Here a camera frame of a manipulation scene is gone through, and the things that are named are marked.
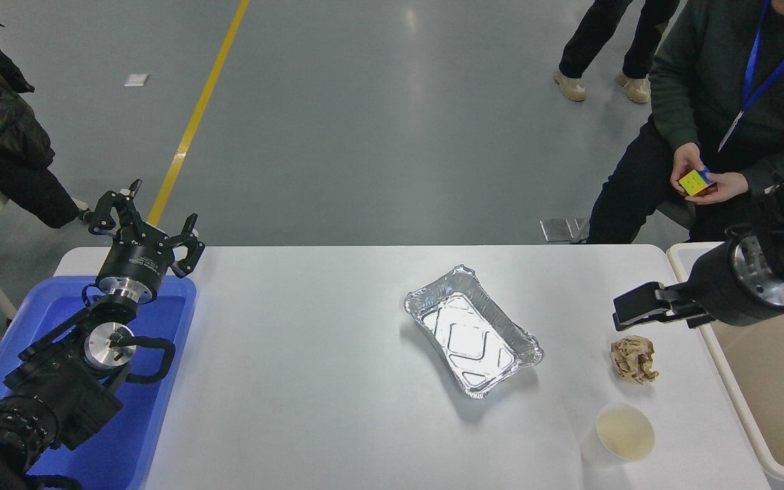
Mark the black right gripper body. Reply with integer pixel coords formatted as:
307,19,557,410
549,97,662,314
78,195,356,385
681,238,784,329

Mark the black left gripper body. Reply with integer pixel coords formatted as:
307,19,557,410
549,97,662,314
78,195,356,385
97,235,179,293

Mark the colourful puzzle cube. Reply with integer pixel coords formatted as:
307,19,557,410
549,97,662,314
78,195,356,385
678,167,716,197

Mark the white paper cup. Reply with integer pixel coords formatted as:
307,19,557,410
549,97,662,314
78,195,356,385
581,403,657,467

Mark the person's left hand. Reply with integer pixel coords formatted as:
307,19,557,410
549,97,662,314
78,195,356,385
685,171,751,206

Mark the person's right hand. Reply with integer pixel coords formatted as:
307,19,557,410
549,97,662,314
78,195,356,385
671,142,706,195

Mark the crumpled tan paper ball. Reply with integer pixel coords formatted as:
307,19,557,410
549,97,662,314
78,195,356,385
610,336,659,385

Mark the large pale bin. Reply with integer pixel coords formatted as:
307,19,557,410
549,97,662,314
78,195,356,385
666,242,784,483

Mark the blue plastic tray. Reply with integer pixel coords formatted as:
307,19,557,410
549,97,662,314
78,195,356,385
0,274,198,490

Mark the person in dark clothes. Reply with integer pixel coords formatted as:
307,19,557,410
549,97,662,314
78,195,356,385
0,0,93,229

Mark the silver foil tray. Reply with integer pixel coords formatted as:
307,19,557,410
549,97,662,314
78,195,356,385
404,264,545,399

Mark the seated person with cube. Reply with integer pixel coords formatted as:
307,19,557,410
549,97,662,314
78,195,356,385
586,0,784,244

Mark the walking person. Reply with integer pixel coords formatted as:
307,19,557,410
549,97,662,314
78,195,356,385
554,0,680,104

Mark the blue lanyard with badge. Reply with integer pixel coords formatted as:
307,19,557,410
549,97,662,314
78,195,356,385
717,0,784,152

